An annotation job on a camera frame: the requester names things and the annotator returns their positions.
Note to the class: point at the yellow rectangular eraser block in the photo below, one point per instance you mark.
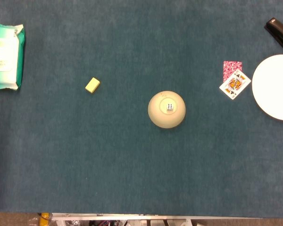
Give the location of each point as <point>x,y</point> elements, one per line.
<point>92,85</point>

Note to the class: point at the yellow plastic object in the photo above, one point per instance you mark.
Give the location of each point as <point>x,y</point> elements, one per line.
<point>44,219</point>

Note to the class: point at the white metal robot base frame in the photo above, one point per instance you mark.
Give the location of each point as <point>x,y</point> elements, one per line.
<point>122,219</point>

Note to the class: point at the white round plate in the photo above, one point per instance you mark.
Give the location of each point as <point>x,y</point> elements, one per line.
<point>273,87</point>

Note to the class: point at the white six-sided die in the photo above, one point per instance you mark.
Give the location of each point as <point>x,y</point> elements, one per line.
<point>169,107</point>

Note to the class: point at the blue felt table cloth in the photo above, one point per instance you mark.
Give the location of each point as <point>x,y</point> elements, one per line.
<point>132,153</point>

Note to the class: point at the black stapler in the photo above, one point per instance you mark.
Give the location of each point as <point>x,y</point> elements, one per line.
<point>280,33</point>

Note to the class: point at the red patterned playing card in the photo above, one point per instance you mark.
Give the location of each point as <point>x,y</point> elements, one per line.
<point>229,67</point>

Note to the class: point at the green white wet wipes pack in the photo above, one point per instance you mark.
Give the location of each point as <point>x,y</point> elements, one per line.
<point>5,56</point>

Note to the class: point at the cream upturned ceramic bowl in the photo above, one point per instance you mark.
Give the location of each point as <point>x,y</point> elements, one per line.
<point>166,117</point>

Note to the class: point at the king of clubs card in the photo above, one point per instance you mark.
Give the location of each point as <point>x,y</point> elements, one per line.
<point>235,84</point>

